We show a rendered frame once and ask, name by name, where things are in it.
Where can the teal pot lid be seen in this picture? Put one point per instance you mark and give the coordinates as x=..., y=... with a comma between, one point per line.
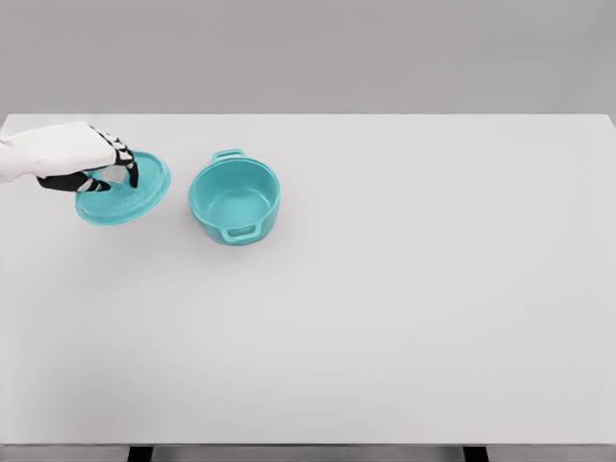
x=125, y=202

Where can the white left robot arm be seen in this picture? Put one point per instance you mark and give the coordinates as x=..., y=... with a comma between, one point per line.
x=8, y=159

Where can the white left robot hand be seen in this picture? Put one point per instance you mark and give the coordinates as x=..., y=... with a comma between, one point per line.
x=72, y=149

